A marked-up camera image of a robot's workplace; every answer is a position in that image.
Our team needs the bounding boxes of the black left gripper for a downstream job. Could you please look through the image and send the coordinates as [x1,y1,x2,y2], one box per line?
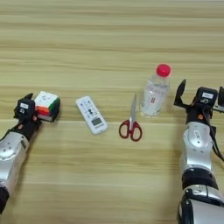
[3,92,61,141]

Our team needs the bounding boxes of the white remote control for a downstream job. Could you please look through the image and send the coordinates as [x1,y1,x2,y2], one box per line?
[75,95,109,136]

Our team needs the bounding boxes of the multicoloured puzzle cube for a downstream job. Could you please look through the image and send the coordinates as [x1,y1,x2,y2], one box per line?
[33,90,60,121]

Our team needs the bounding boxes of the clear bottle with red cap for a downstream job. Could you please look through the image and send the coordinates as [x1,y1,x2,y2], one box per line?
[139,63,172,118]

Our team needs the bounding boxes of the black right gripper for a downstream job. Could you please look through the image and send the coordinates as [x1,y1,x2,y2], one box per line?
[173,79,224,125]

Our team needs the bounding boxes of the right gripper's black labelled box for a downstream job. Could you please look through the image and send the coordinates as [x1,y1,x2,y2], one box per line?
[194,86,219,110]

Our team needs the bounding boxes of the red-handled scissors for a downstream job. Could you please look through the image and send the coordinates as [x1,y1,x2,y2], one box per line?
[118,93,144,143]

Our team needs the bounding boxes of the right arm's black cable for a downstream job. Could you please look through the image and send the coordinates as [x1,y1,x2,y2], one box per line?
[204,108,224,163]

